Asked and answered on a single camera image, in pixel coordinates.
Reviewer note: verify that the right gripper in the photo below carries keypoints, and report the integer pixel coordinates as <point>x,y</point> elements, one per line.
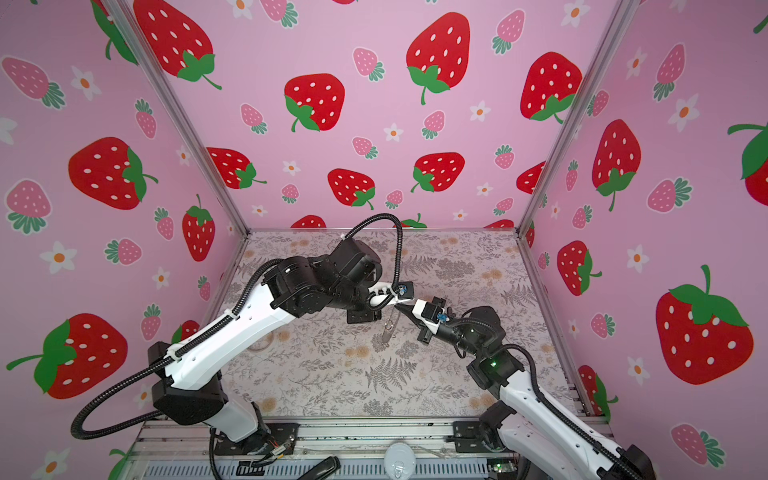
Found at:
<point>426,334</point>

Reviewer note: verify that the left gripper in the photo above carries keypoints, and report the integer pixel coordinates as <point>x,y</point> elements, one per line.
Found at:
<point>369,316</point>

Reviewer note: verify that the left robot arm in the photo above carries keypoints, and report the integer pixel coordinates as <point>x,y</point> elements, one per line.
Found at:
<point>189,390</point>

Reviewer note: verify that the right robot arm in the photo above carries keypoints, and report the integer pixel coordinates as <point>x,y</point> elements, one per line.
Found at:
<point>526,419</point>

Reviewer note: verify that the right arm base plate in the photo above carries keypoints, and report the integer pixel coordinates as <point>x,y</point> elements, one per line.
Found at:
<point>476,437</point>

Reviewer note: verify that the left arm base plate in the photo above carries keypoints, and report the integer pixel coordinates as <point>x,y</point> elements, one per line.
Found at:
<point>280,436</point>

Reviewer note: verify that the black handle at front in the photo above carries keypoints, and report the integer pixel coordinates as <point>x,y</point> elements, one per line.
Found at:
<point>323,469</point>

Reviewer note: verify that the aluminium front rail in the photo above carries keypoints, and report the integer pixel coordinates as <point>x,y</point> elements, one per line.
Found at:
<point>166,451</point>

